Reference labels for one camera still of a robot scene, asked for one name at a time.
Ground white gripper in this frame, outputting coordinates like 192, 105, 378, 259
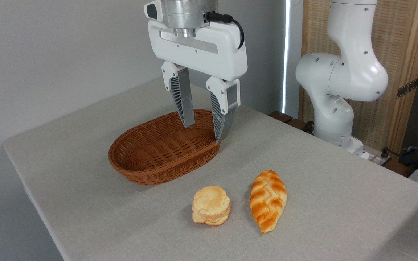
144, 1, 248, 144

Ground round pale bread bun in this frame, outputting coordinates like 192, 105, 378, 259
192, 186, 231, 226

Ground brown wicker basket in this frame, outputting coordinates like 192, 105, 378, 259
108, 109, 221, 186

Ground braided golden bread loaf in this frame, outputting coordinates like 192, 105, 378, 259
249, 170, 288, 234

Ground grey tablecloth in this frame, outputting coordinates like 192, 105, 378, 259
2, 76, 418, 261

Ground white power strip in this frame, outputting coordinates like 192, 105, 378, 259
361, 150, 392, 166

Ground metal screen hinge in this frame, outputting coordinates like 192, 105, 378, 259
397, 78, 418, 99

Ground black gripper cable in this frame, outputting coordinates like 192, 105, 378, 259
205, 12, 245, 50

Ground black power cable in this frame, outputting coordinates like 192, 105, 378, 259
381, 147, 418, 164

